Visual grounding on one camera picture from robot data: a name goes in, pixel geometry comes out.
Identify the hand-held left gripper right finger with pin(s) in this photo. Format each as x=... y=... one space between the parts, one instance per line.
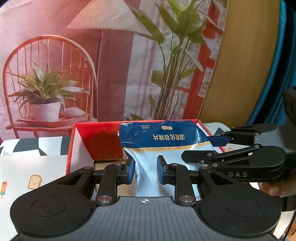
x=160 y=170

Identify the red strawberry print box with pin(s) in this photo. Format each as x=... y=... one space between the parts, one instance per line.
x=101 y=139

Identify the printed wall cloth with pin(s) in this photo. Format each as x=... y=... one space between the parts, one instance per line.
x=115 y=69

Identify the person's right hand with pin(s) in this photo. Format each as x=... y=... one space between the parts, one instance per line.
x=270 y=188

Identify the blue curtain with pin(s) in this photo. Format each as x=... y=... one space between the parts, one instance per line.
x=285 y=46

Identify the blue white cotton pad packet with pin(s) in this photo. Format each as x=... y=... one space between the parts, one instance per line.
x=148 y=139

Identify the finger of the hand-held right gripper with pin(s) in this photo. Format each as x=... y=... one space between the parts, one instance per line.
x=208 y=155
x=217 y=140

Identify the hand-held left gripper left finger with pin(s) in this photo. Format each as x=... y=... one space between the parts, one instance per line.
x=131 y=168

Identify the tan cardboard piece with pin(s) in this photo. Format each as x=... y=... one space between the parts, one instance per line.
x=106 y=163

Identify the wooden panel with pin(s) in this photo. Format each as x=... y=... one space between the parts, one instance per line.
x=242 y=58

